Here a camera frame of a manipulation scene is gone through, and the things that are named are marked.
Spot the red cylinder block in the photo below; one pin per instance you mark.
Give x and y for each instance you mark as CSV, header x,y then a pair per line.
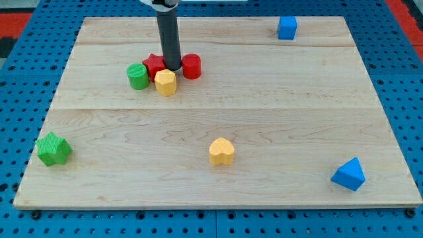
x,y
191,66

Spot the light wooden board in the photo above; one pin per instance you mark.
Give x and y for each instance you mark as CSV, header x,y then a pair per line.
x,y
294,110

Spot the yellow hexagon block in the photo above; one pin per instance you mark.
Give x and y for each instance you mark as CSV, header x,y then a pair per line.
x,y
165,82

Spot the red star block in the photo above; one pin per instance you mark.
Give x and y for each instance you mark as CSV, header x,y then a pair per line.
x,y
154,64

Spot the green star block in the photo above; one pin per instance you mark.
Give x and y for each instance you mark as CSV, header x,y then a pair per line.
x,y
53,150

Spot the yellow heart block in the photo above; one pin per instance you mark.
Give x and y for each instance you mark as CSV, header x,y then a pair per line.
x,y
221,151

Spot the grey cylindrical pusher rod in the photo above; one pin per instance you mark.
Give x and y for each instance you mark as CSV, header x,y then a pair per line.
x,y
170,43

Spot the blue triangle block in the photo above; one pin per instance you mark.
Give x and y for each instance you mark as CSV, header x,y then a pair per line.
x,y
350,175

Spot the green cylinder block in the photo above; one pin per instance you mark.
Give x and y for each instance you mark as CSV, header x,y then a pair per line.
x,y
137,76

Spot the blue cube block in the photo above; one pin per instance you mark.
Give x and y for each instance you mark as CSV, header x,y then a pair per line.
x,y
287,28

